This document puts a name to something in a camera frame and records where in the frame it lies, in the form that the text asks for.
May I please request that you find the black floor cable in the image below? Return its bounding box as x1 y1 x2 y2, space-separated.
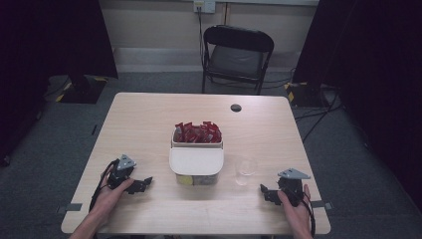
301 93 342 144

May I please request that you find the grey tape strip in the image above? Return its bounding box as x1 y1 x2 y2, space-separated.
56 202 84 214
311 200 334 211

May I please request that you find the black stand base striped tape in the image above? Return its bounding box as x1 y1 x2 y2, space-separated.
284 81 333 109
44 74 109 105

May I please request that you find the black wall socket cable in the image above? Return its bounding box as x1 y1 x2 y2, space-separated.
197 6 206 68

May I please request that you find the pile of red packets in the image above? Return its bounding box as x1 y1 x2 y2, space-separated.
173 120 223 144

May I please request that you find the white wall socket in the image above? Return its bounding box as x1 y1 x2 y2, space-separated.
193 0 217 15

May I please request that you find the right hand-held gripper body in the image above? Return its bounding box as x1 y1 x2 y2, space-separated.
277 167 312 207

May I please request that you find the left hand-held gripper black cable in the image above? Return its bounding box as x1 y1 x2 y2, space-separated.
88 158 119 213

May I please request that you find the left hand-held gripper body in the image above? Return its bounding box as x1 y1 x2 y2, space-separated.
106 153 137 191

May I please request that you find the white box lid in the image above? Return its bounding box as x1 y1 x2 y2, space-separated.
168 146 225 176

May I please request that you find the white storage box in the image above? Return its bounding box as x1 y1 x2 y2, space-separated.
168 126 225 186

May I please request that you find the clear plastic cup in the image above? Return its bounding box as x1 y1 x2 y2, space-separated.
234 156 259 186

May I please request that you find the person's left hand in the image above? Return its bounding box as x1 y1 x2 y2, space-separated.
94 172 135 220

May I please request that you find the right hand-held gripper black cable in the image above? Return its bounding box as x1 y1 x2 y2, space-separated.
301 194 317 239

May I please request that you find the yellow item inside box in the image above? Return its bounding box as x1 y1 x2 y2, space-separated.
176 174 195 186

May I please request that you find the black curtain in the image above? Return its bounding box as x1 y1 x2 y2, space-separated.
292 0 422 214
0 0 119 167

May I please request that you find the hand-held gripper black cable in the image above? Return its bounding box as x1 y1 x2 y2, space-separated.
301 194 317 239
88 158 119 213

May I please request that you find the person's right hand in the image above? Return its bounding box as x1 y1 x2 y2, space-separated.
277 183 315 231

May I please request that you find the black folding chair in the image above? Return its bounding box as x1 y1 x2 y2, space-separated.
201 25 276 97

